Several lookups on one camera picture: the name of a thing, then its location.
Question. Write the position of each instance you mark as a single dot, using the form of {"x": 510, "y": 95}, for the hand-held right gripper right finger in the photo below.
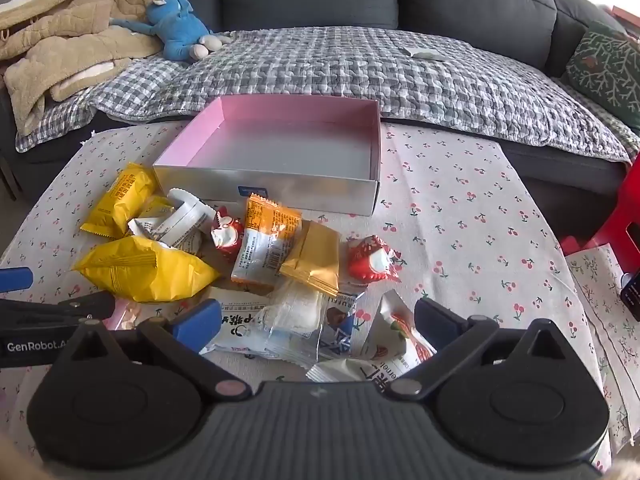
{"x": 434, "y": 322}

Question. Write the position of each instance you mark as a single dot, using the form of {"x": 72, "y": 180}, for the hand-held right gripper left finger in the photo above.
{"x": 197, "y": 325}

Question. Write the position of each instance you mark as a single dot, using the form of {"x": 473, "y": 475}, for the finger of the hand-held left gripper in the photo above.
{"x": 15, "y": 279}
{"x": 75, "y": 307}

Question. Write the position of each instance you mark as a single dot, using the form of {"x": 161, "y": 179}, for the white packet with cartoon print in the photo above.
{"x": 235, "y": 327}

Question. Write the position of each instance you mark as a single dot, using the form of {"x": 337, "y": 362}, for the white packet with nut print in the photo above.
{"x": 392, "y": 332}

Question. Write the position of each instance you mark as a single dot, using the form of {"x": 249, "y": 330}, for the large puffed yellow snack packet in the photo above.
{"x": 145, "y": 270}

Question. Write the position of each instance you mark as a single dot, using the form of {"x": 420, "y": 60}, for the blue and white snack packet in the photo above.
{"x": 340, "y": 327}

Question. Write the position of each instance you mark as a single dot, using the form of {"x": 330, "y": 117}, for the white packet with dark lettering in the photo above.
{"x": 350, "y": 371}

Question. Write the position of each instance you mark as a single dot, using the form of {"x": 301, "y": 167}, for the orange and white snack packet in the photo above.
{"x": 262, "y": 245}

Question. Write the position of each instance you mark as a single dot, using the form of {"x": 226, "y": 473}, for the crinkled clear printed packet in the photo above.
{"x": 147, "y": 229}

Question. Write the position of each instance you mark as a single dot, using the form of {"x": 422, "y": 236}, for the white packet with round emblem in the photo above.
{"x": 187, "y": 217}

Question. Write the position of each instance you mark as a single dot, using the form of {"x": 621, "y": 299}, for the yellow packet with blue label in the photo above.
{"x": 157, "y": 206}

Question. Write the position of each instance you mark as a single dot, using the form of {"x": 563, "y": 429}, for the mustard brown snack packet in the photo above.
{"x": 312, "y": 257}

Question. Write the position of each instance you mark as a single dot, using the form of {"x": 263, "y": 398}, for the silver box with pink inside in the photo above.
{"x": 280, "y": 150}

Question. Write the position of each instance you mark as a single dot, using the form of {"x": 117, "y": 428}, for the red and white snack packet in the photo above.
{"x": 226, "y": 235}
{"x": 372, "y": 260}

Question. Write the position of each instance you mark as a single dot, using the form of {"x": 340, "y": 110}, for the cherry print tablecloth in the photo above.
{"x": 450, "y": 210}

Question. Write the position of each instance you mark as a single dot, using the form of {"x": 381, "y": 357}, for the floral print cloth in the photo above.
{"x": 600, "y": 310}

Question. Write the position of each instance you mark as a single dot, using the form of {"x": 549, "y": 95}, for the black device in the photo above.
{"x": 631, "y": 295}

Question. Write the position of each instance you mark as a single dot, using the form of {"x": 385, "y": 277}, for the red plastic stool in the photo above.
{"x": 617, "y": 205}

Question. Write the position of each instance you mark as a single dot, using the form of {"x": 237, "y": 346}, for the beige quilted blanket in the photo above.
{"x": 65, "y": 35}

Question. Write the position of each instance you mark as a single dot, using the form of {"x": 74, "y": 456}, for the grey checked quilted blanket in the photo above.
{"x": 325, "y": 75}

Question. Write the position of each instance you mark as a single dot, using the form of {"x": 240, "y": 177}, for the small white packet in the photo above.
{"x": 424, "y": 51}

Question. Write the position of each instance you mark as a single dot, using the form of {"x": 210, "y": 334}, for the blue plush toy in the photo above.
{"x": 177, "y": 30}

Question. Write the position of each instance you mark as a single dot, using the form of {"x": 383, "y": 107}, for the green patterned cushion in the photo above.
{"x": 607, "y": 67}

